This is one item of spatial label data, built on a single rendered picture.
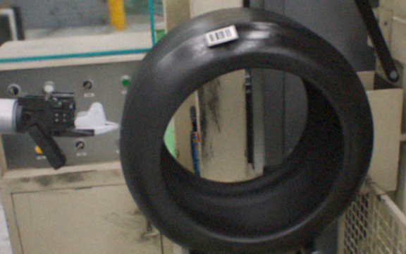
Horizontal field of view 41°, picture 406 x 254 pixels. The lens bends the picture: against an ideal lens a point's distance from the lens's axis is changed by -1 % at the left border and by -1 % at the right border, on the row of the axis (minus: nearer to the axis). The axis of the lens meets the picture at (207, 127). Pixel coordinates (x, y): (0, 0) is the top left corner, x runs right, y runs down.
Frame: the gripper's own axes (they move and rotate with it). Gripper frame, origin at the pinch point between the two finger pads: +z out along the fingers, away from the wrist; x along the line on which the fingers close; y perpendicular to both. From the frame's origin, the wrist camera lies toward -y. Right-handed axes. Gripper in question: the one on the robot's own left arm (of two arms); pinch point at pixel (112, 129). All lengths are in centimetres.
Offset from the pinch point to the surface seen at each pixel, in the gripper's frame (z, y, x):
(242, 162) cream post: 34.7, -17.9, 25.1
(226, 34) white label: 22.1, 23.9, -10.2
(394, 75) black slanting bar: 71, 11, 18
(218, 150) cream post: 27.5, -14.4, 25.1
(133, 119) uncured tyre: 4.7, 5.6, -9.1
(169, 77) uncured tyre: 11.5, 15.1, -10.6
